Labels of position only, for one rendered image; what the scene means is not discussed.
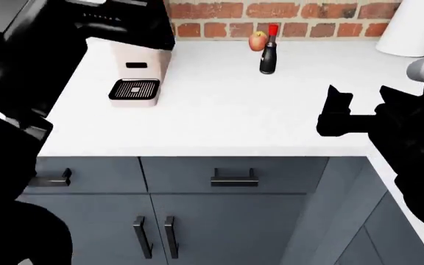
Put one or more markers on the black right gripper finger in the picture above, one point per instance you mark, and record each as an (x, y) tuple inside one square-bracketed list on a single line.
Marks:
[(335, 110), (396, 96)]

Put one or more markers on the dark condiment bottle red cap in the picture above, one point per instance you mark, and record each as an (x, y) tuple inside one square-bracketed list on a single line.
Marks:
[(268, 56)]

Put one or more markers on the white cylindrical robot part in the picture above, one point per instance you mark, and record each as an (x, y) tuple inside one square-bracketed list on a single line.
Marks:
[(409, 27)]

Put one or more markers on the black drip tray grille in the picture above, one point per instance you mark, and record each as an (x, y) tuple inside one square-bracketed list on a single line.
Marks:
[(134, 89)]

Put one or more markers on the grey corner cabinet door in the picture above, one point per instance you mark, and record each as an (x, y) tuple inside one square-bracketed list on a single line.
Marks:
[(388, 237)]

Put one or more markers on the narrow grey drawer front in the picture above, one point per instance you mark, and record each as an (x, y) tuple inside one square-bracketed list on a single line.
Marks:
[(101, 172)]

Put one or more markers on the wide grey drawer front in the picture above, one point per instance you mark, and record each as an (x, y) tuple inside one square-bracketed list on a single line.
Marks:
[(182, 172)]

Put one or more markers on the red yellow apple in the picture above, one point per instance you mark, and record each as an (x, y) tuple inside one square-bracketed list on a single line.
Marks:
[(256, 41)]

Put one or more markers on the beige black coffee machine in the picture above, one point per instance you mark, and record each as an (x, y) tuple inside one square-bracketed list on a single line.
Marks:
[(142, 55)]

